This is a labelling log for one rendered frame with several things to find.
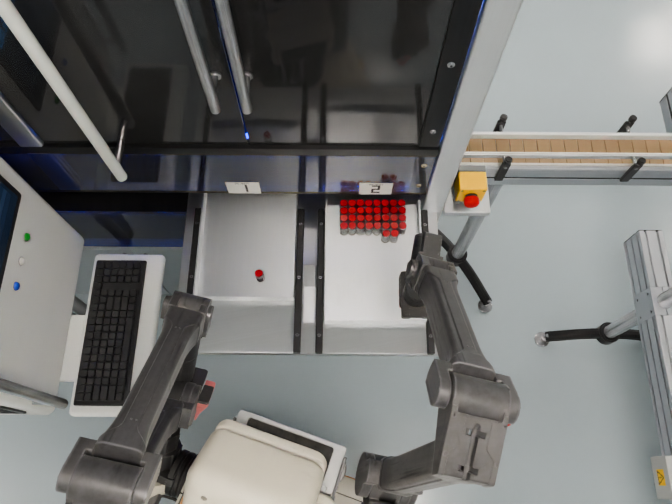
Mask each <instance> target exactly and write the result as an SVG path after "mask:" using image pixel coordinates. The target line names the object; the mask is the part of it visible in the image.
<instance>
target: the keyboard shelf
mask: <svg viewBox="0 0 672 504"><path fill-rule="evenodd" d="M97 260H145V261H147V266H146V274H145V281H144V289H143V297H142V304H141V312H140V319H139V327H138V335H137V342H136V350H135V357H134V365H133V372H132V380H131V388H130V391H131V389H132V387H133V385H134V383H135V381H136V380H137V378H138V376H139V374H140V372H141V370H142V368H143V366H144V364H145V362H146V361H147V359H148V357H149V355H150V353H151V351H152V349H153V347H154V345H155V343H156V336H157V327H158V319H159V311H160V302H161V294H162V286H163V277H164V269H165V260H166V259H165V257H164V256H163V255H128V254H98V255H96V256H95V260H94V266H93V272H92V278H91V284H90V290H89V296H88V302H87V308H86V314H85V315H71V319H70V325H69V331H68V336H67V342H66V348H65V354H64V359H63V365H62V371H61V376H60V382H74V386H73V392H72V398H71V404H70V410H69V413H70V415H71V416H75V417H117V415H118V413H119V412H120V410H121V408H122V406H75V405H73V402H74V396H75V390H76V384H77V378H78V372H79V366H80V360H81V354H82V348H83V342H84V336H85V330H86V324H87V318H88V311H89V305H90V299H91V293H92V287H93V281H94V275H95V269H96V263H97Z"/></svg>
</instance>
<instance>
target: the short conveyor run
mask: <svg viewBox="0 0 672 504"><path fill-rule="evenodd" d="M507 118H508V116H507V115H506V114H501V116H500V118H499V120H498V121H497V123H496V125H495V127H494V130H493V132H473V133H472V135H471V138H470V140H469V143H468V146H467V148H466V151H465V153H464V156H463V159H462V161H461V164H460V165H485V166H486V178H487V182H488V184H490V185H623V186H672V133H631V130H630V128H631V127H632V126H633V125H634V123H635V122H636V120H637V116H635V115H631V116H630V117H629V118H628V121H625V122H624V124H623V125H622V126H621V127H620V129H619V130H618V131H617V132H616V133H600V132H503V129H504V127H505V124H506V121H507Z"/></svg>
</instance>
